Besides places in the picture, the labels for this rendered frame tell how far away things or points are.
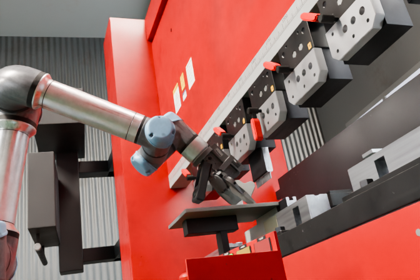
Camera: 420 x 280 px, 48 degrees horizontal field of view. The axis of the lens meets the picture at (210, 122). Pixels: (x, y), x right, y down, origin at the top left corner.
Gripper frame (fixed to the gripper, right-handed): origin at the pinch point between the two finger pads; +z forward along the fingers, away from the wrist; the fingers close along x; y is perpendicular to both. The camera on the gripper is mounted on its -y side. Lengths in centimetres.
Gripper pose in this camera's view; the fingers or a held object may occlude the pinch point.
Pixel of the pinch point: (247, 209)
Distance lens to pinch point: 135.8
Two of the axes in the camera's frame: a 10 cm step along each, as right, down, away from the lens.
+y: 6.1, -5.9, 5.3
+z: 7.3, 6.8, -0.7
